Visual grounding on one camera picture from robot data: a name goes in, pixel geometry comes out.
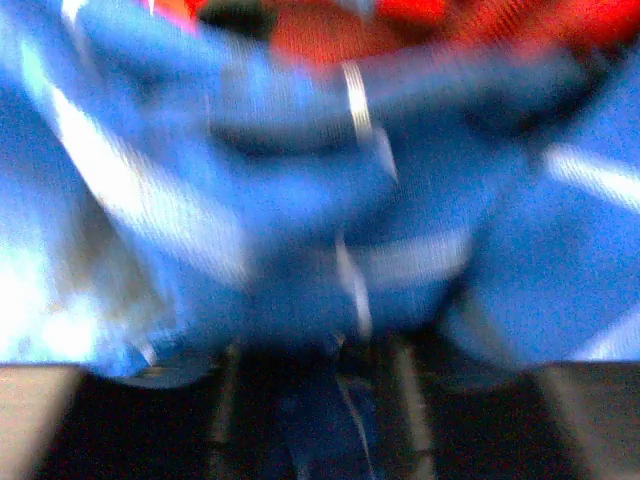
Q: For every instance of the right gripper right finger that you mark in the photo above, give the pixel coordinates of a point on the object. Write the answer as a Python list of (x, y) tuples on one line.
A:
[(564, 421)]

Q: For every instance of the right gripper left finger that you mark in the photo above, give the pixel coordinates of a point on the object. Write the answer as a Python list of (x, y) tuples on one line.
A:
[(64, 423)]

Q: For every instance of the blue plaid shirt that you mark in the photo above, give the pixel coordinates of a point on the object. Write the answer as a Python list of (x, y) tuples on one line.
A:
[(170, 195)]

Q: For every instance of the red black plaid shirt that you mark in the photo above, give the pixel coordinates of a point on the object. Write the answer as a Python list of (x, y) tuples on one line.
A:
[(330, 32)]

